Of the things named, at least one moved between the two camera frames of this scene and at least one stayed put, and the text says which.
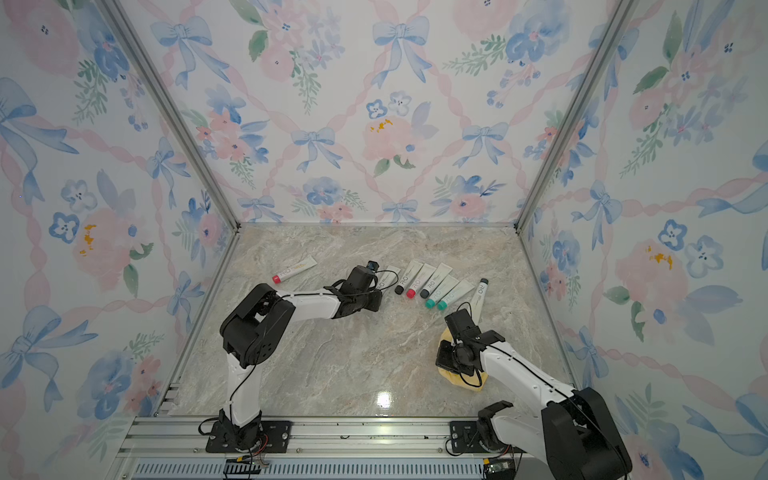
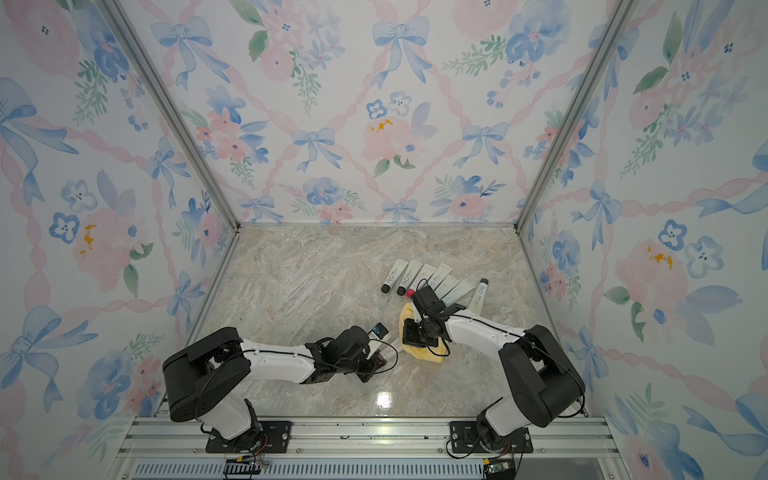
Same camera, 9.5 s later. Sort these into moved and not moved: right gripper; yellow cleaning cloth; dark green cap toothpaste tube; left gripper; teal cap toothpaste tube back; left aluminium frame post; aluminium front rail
Moved: yellow cleaning cloth; right gripper; left gripper
Not moved: aluminium front rail; teal cap toothpaste tube back; left aluminium frame post; dark green cap toothpaste tube
